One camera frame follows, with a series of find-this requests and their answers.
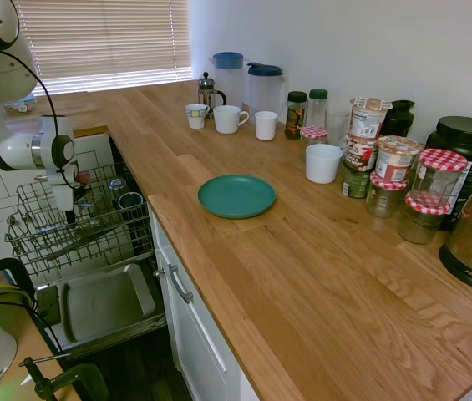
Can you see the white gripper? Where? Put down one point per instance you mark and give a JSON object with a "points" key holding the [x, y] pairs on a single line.
{"points": [[63, 188]]}

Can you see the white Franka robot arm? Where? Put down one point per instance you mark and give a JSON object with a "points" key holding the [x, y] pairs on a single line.
{"points": [[1, 75]]}

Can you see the grey open dishwasher door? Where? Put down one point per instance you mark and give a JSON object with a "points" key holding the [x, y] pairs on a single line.
{"points": [[106, 301]]}

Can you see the clear glass in rack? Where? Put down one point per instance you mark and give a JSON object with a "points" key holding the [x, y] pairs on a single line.
{"points": [[115, 184]]}

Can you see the dark cup blue rim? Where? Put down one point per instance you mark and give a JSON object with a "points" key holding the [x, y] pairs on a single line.
{"points": [[130, 201]]}

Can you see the black metal clamp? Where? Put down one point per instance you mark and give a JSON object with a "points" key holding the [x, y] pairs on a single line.
{"points": [[14, 267], [81, 378]]}

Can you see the white drawer cabinet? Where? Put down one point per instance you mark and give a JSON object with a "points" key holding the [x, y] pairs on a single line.
{"points": [[97, 144]]}

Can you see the silver cabinet knob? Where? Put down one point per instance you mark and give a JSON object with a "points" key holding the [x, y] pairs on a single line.
{"points": [[159, 273]]}

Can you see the small clear food container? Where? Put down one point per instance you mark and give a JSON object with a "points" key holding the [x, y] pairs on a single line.
{"points": [[20, 108]]}

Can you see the white patterned cup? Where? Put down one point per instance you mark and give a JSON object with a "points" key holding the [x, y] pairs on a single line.
{"points": [[196, 117]]}

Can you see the teal round plate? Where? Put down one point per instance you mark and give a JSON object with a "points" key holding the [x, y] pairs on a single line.
{"points": [[235, 196]]}

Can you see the white cabinet door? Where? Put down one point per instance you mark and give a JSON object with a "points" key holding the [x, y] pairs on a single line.
{"points": [[194, 346]]}

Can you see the white window blinds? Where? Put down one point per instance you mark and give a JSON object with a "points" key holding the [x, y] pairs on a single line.
{"points": [[114, 42]]}

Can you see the glass French press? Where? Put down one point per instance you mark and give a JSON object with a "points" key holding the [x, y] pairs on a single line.
{"points": [[207, 96]]}

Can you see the tall clear pitcher blue lid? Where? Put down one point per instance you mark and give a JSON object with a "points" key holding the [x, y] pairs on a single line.
{"points": [[227, 79]]}

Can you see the plain white cup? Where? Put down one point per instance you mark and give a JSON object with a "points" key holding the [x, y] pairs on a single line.
{"points": [[266, 125]]}

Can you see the dark spice jar black lid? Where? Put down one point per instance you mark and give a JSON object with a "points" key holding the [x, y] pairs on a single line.
{"points": [[295, 117]]}

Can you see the small jar red checkered lid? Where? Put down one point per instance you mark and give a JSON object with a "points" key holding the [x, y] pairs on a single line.
{"points": [[313, 133]]}

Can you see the wide white cup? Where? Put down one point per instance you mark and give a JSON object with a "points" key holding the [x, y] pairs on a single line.
{"points": [[323, 165]]}

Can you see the clear spice jar green lid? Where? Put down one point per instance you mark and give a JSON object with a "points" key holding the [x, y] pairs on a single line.
{"points": [[317, 108]]}

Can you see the clear drinking glass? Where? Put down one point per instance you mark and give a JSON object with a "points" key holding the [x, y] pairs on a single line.
{"points": [[337, 127]]}

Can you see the green paper cup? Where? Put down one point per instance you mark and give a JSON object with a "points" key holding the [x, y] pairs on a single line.
{"points": [[354, 181]]}

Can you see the white oatmeal cup foil lid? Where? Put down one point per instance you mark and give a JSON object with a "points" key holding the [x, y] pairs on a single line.
{"points": [[368, 119]]}

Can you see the glass jar red checkered lid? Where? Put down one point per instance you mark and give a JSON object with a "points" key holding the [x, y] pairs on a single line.
{"points": [[384, 196], [421, 223]]}

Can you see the red white oatmeal cup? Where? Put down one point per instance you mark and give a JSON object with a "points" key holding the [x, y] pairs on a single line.
{"points": [[392, 160]]}

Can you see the black bottle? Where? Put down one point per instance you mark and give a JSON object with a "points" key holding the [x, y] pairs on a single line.
{"points": [[400, 119]]}

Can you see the large jar red checkered lid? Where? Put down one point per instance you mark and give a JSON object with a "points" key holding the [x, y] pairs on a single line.
{"points": [[438, 175]]}

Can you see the black protein powder tub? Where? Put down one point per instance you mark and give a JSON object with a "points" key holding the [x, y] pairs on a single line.
{"points": [[467, 140]]}

